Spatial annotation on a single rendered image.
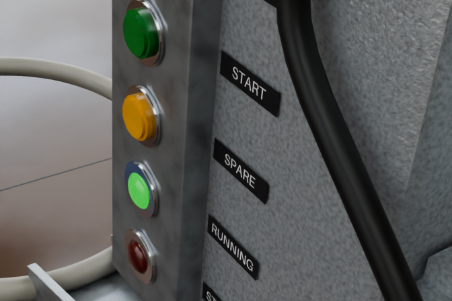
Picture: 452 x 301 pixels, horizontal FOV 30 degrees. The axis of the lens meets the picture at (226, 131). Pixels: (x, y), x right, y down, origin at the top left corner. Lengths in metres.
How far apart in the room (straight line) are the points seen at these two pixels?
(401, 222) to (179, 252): 0.17
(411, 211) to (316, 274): 0.07
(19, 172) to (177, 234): 2.32
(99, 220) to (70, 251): 0.16
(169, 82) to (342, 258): 0.13
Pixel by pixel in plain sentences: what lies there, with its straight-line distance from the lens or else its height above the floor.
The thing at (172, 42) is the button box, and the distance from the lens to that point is 0.42.
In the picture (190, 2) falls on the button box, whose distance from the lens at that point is 0.39.
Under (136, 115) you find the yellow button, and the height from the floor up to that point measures 1.40.
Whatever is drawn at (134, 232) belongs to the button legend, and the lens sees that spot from 0.51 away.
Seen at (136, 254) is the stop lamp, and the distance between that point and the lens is 0.52.
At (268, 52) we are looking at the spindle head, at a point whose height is 1.47.
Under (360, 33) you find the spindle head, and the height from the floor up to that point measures 1.50.
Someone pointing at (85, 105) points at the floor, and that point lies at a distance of 3.11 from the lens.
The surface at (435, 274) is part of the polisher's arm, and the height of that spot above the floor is 1.40.
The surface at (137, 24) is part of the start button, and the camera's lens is 0.43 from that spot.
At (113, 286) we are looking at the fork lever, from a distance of 1.03.
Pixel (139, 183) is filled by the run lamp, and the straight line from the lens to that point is 0.48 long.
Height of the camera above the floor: 1.64
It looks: 33 degrees down
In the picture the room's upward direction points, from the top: 5 degrees clockwise
